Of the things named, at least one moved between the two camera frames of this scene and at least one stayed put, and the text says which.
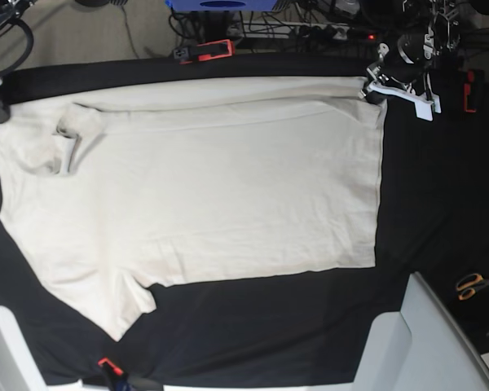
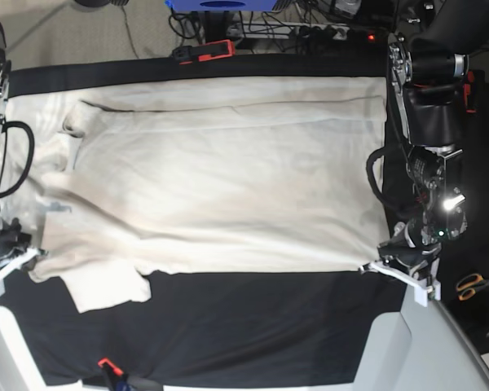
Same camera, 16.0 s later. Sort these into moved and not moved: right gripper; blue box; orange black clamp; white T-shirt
Moved: right gripper
Not moved: blue box; white T-shirt; orange black clamp
